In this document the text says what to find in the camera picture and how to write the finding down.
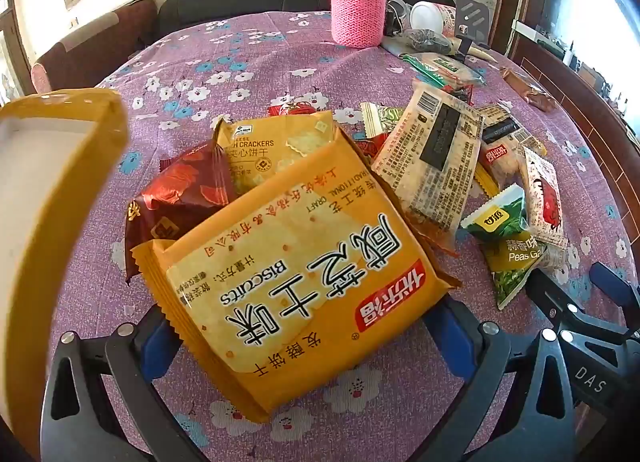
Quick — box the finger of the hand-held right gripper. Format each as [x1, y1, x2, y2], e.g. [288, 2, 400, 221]
[589, 261, 640, 312]
[525, 266, 590, 329]

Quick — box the yellow strip packet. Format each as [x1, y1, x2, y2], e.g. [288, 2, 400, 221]
[471, 161, 498, 195]

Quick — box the yellow cardboard box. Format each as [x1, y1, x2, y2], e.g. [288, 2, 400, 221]
[0, 88, 130, 425]

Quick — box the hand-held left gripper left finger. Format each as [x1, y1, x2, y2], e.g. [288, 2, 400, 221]
[40, 313, 176, 462]

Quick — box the red black candy packet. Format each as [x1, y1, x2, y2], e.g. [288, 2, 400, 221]
[354, 134, 388, 159]

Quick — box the brown armchair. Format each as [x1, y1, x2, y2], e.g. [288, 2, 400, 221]
[31, 0, 159, 94]

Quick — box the dark red snack packet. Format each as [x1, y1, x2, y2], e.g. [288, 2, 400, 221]
[124, 141, 237, 284]

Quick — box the large yellow biscuit packet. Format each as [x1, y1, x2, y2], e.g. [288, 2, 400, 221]
[131, 136, 462, 424]

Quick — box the clear rice cracker packet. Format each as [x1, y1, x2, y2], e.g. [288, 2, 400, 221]
[371, 79, 485, 245]

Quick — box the long red biscuit packet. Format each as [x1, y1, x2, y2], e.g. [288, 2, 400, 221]
[269, 97, 328, 117]

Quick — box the glass jar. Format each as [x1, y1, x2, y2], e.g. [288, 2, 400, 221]
[384, 0, 413, 36]

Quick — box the brown candy packet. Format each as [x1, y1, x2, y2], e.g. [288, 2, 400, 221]
[501, 67, 557, 111]

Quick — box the round cracker packet green label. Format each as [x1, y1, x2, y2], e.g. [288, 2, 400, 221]
[402, 53, 489, 89]

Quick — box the green peas packet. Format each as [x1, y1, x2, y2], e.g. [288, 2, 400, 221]
[459, 184, 552, 311]

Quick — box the white red snack packet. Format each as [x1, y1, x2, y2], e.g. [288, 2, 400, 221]
[520, 146, 569, 249]

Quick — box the clear plastic bag with cup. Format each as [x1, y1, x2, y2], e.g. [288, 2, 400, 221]
[403, 28, 454, 54]

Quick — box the white cup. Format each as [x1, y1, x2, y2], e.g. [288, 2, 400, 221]
[410, 1, 457, 38]

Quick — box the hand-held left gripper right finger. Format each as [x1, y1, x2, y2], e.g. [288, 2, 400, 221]
[424, 296, 583, 462]

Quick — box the grey phone stand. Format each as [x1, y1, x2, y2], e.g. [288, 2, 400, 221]
[452, 0, 494, 55]

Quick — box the brown bread snack packet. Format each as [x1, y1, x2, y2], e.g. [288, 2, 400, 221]
[477, 102, 547, 185]

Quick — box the green white wafer packet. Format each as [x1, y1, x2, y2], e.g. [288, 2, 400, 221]
[360, 102, 407, 137]

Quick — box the small yellow cracker packet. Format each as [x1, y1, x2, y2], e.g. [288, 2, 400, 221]
[214, 109, 336, 194]

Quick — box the red black snack packet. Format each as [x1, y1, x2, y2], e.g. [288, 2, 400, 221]
[439, 83, 476, 104]

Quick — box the purple floral tablecloth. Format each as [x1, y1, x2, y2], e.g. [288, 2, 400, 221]
[47, 9, 637, 462]

